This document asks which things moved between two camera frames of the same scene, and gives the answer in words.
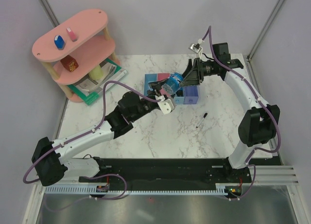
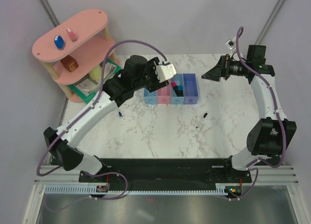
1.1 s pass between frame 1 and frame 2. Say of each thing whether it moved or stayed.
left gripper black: moved
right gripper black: moved
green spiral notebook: stayed
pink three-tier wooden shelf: stayed
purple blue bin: stayed
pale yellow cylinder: stayed
